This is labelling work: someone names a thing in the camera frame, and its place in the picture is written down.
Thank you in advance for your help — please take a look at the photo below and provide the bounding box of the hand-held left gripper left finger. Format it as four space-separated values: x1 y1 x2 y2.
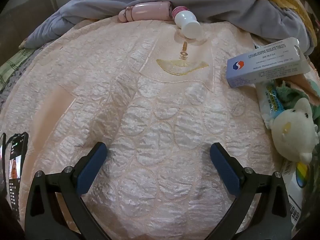
24 142 112 240

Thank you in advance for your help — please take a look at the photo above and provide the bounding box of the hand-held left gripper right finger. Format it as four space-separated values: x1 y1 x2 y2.
207 142 293 240

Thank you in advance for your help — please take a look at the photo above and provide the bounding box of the white plush toy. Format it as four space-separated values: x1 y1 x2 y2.
269 97 318 165

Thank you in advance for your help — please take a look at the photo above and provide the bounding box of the green fleece cloth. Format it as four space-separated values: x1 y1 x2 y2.
274 62 320 119

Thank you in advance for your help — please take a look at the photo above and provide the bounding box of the pale blue medicine box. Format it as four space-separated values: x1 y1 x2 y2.
226 37 310 88

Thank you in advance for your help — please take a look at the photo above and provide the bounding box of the white green carton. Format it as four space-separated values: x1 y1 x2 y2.
280 159 310 233

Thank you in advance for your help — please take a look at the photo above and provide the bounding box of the black smartphone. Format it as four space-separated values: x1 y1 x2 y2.
0 132 29 220

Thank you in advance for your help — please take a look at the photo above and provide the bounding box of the pink quilted bedspread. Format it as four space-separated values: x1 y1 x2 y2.
0 17 320 240

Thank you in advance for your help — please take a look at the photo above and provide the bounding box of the blue white plastic wrapper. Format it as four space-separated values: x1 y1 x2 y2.
255 79 285 129

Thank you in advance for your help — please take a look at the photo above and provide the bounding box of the green plaid cloth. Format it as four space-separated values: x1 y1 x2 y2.
0 47 37 85

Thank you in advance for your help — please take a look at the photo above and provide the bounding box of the white pill bottle pink label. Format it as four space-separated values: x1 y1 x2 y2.
172 6 203 39

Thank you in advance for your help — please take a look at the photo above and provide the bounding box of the grey duvet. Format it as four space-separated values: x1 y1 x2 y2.
19 0 315 55

